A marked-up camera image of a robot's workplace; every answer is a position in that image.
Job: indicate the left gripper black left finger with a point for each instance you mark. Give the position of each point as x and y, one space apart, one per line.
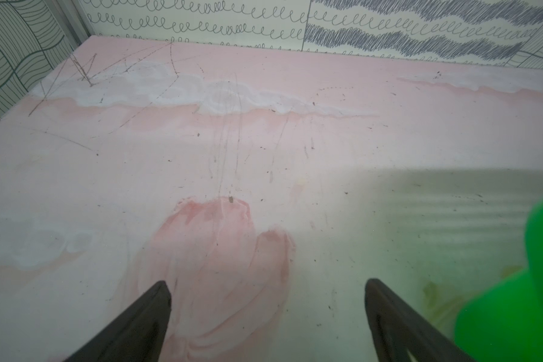
137 334

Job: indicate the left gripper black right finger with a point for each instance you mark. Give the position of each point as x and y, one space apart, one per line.
400 333

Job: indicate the green plastic basket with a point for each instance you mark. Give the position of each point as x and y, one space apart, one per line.
505 323

